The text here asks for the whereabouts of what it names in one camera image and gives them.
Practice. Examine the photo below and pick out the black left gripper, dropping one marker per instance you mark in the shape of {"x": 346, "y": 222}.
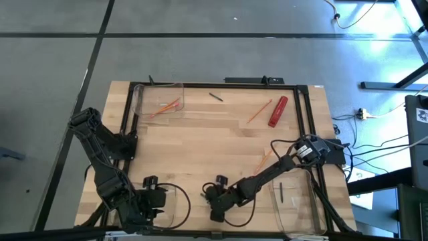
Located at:
{"x": 150, "y": 199}

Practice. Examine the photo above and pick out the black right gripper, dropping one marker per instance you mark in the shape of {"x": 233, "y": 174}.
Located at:
{"x": 222, "y": 199}

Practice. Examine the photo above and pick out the orange pencil pink eraser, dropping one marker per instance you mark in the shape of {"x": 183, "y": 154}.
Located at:
{"x": 262, "y": 163}
{"x": 157, "y": 112}
{"x": 174, "y": 105}
{"x": 259, "y": 111}

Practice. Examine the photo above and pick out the short dark crayon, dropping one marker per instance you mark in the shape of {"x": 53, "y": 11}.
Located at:
{"x": 281, "y": 192}

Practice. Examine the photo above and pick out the black pens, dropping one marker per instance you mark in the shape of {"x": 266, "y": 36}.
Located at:
{"x": 216, "y": 97}

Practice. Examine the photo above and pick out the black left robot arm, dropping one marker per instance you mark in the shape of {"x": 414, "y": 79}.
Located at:
{"x": 100, "y": 167}

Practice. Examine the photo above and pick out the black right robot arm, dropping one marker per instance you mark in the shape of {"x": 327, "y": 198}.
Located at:
{"x": 267, "y": 174}

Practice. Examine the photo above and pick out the clear plastic bin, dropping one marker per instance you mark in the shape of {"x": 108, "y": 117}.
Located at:
{"x": 160, "y": 92}
{"x": 297, "y": 214}
{"x": 170, "y": 217}

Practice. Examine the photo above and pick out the white paper sheet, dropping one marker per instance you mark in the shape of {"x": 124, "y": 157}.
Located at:
{"x": 364, "y": 201}

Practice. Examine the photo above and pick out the black beam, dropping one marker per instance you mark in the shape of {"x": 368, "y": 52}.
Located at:
{"x": 378, "y": 180}

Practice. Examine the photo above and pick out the white power strip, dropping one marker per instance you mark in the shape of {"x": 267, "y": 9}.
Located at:
{"x": 362, "y": 114}

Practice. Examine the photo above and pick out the dark grey case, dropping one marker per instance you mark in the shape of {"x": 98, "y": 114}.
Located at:
{"x": 413, "y": 214}

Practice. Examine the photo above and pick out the black floor stand base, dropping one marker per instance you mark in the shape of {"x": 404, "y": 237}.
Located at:
{"x": 384, "y": 85}

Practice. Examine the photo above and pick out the grey cabinet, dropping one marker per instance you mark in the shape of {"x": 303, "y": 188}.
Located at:
{"x": 418, "y": 150}

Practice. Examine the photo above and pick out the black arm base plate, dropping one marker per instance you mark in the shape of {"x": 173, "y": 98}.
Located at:
{"x": 128, "y": 147}
{"x": 337, "y": 157}

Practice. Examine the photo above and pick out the black aluminium table frame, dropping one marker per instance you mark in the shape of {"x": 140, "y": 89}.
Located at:
{"x": 200, "y": 85}

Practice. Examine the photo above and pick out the silver metal bracket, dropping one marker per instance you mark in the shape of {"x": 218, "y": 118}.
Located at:
{"x": 307, "y": 238}

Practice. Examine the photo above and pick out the black bracket bar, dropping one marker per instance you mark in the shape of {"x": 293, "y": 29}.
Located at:
{"x": 244, "y": 80}

